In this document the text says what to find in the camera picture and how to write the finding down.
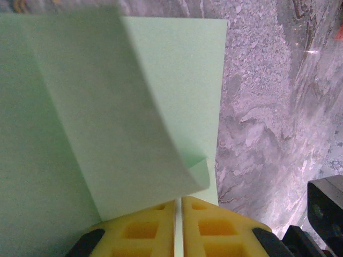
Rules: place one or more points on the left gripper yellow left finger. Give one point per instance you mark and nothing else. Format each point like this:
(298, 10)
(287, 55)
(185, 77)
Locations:
(139, 233)

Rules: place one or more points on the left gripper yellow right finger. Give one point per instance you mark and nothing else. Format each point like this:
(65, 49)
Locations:
(219, 233)

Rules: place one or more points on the green paper sheet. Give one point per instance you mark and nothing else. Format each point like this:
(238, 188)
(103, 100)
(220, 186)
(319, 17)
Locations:
(93, 107)

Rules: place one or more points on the red block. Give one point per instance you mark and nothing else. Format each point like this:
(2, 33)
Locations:
(339, 33)

